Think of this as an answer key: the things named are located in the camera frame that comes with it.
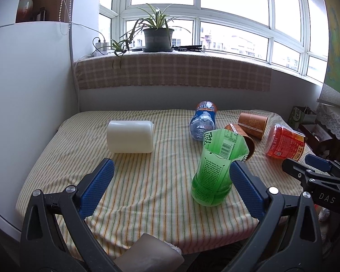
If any brown paper cup far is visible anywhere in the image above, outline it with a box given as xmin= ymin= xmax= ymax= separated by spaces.
xmin=238 ymin=112 xmax=268 ymax=139

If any white window frame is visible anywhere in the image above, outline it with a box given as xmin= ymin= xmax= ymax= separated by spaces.
xmin=99 ymin=0 xmax=329 ymax=82

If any blue cut bottle cup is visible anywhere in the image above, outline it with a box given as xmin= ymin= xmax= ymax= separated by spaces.
xmin=189 ymin=101 xmax=217 ymax=141

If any black flat item on sill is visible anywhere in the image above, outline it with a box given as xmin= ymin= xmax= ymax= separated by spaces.
xmin=172 ymin=45 xmax=204 ymax=52

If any white lace cloth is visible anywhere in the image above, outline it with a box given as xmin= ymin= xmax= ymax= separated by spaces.
xmin=316 ymin=103 xmax=340 ymax=141

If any beige cushion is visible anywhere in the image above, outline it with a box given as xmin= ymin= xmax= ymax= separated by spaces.
xmin=114 ymin=233 xmax=185 ymax=271

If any potted spider plant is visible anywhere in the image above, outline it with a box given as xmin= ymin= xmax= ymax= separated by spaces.
xmin=107 ymin=3 xmax=179 ymax=58

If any red orange cut bottle cup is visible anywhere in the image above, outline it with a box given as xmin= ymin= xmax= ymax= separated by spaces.
xmin=265 ymin=124 xmax=305 ymax=161

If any white plastic cup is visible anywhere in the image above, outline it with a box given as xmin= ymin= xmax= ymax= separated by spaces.
xmin=106 ymin=120 xmax=154 ymax=153

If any brown paper cup near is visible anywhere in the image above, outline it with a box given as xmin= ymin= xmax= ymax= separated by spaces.
xmin=225 ymin=124 xmax=255 ymax=161

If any brown paper cup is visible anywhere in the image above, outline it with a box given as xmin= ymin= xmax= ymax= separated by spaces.
xmin=238 ymin=112 xmax=268 ymax=139
xmin=225 ymin=124 xmax=255 ymax=161

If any brown plaid cloth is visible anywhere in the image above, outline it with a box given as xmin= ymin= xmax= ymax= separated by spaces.
xmin=75 ymin=52 xmax=271 ymax=92

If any white power charger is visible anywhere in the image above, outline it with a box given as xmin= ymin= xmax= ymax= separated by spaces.
xmin=92 ymin=37 xmax=109 ymax=56

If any green cut bottle cup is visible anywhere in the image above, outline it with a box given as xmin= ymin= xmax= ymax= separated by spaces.
xmin=192 ymin=129 xmax=249 ymax=207

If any green white box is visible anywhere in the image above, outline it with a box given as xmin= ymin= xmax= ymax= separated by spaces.
xmin=287 ymin=106 xmax=317 ymax=130

